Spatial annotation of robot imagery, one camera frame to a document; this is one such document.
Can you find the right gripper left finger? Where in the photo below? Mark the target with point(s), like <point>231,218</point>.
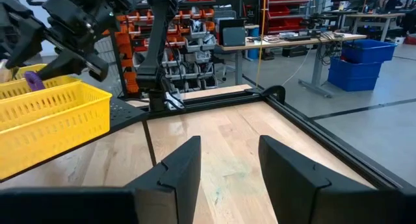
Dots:
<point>180,185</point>

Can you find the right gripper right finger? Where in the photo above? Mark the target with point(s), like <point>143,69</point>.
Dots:
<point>292,185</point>

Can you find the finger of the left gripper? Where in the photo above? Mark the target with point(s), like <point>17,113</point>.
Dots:
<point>27,35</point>
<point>66,63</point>

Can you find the yellow plastic mesh basket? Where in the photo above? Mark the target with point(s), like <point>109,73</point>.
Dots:
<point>48,136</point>
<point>13,87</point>

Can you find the black perforated metal stand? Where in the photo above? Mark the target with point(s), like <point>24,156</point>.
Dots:
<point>125,112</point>

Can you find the orange and grey bin rack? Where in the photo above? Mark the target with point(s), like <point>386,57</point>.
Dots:
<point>195,45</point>

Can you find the blue plastic bin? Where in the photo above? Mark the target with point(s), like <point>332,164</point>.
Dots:
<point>352,74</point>
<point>369,50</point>

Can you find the long wooden work table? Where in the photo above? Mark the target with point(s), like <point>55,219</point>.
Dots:
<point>286,42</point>

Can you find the grey box on table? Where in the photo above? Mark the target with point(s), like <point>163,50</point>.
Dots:
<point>233,35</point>

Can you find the red bin shelf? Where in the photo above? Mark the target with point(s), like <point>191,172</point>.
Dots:
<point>286,9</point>

